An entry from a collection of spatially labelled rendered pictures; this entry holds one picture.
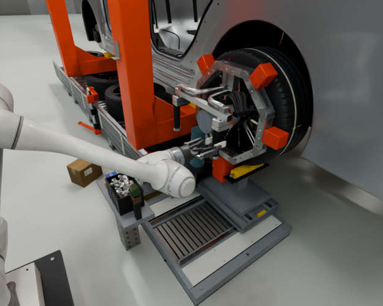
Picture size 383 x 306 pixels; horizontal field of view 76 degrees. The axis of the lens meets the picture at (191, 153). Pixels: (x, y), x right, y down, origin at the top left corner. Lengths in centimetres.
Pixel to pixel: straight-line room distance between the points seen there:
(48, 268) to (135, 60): 114
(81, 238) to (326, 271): 160
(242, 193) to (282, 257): 48
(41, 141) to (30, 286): 71
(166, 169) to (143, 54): 84
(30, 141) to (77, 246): 118
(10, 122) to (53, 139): 11
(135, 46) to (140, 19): 13
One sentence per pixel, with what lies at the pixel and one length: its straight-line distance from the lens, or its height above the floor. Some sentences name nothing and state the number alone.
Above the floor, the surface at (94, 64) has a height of 63.
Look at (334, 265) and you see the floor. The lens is 192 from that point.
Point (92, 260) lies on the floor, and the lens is 178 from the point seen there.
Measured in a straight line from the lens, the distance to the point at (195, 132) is 143.
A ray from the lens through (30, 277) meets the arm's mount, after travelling 136.
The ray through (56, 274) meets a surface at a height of 30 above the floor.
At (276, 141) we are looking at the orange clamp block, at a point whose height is 86.
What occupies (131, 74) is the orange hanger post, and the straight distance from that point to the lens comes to 147.
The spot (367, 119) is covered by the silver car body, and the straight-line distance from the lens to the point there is 114.
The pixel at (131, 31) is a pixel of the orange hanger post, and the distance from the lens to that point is 144.
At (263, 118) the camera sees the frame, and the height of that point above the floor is 94.
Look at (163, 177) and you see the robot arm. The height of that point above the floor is 91.
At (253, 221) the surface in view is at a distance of 173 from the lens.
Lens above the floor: 142
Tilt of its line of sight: 34 degrees down
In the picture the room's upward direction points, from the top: 1 degrees clockwise
